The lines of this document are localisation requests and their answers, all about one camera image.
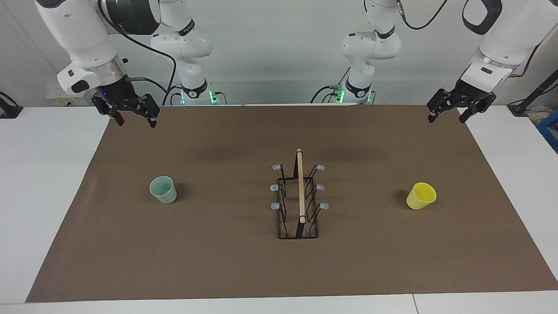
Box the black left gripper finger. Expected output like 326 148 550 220
426 88 457 124
459 93 497 124

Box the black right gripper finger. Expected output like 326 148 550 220
91 96 125 127
130 93 160 129

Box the pale green cup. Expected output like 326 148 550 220
149 176 178 204

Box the yellow cup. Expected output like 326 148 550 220
406 182 437 211

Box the white power strip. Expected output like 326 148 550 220
45 85 95 107

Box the black stand pole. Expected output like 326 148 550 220
508 69 558 116

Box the crumpled clear plastic bag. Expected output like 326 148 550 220
527 106 556 127

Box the blue box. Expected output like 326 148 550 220
537 109 558 154

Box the black table clamp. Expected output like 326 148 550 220
0 91 23 119

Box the brown table mat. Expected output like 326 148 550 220
25 105 558 303

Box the black right base cable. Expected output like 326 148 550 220
162 84 184 106

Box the black base cable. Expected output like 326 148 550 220
310 67 351 104
162 84 184 106

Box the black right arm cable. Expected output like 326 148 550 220
98 0 178 106

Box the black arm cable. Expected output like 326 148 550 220
98 0 178 106
396 0 542 79

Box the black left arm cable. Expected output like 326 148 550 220
396 0 542 79

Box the black left base cable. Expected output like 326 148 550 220
310 67 351 104

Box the black wire cup rack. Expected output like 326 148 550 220
270 148 330 239

